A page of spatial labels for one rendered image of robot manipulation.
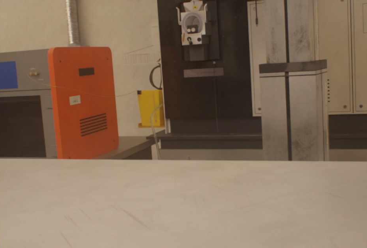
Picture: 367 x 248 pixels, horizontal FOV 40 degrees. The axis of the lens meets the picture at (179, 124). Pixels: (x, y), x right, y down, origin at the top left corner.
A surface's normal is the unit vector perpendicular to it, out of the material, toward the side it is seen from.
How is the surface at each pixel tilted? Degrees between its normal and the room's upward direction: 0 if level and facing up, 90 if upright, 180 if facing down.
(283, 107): 90
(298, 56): 90
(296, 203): 0
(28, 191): 0
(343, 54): 90
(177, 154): 90
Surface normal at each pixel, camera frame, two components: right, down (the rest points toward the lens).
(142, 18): -0.35, 0.14
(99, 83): 0.93, -0.02
